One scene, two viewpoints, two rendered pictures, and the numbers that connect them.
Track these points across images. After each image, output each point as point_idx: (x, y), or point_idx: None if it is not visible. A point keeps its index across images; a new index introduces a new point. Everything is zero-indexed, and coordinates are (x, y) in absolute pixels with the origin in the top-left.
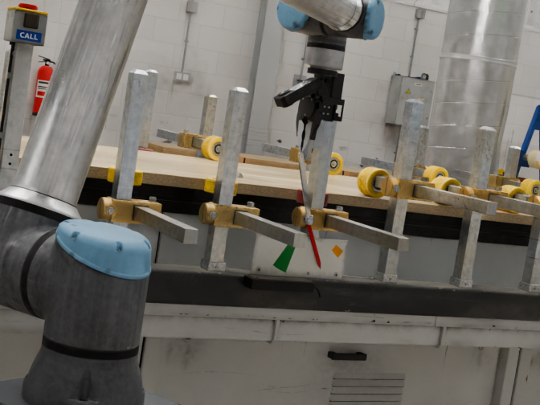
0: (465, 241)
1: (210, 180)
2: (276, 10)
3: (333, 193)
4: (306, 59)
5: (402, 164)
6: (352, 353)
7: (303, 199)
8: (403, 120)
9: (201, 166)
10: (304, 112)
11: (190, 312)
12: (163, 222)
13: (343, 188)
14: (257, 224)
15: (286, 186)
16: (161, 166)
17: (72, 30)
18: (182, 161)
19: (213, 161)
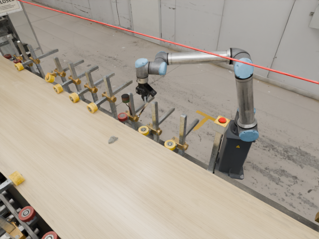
0: (97, 99)
1: (148, 130)
2: (163, 72)
3: (107, 115)
4: (146, 81)
5: (112, 92)
6: None
7: (127, 117)
8: (107, 82)
9: (87, 159)
10: (146, 93)
11: None
12: (192, 127)
13: (75, 122)
14: (164, 119)
15: (115, 124)
16: (124, 155)
17: (253, 91)
18: (76, 170)
19: (36, 175)
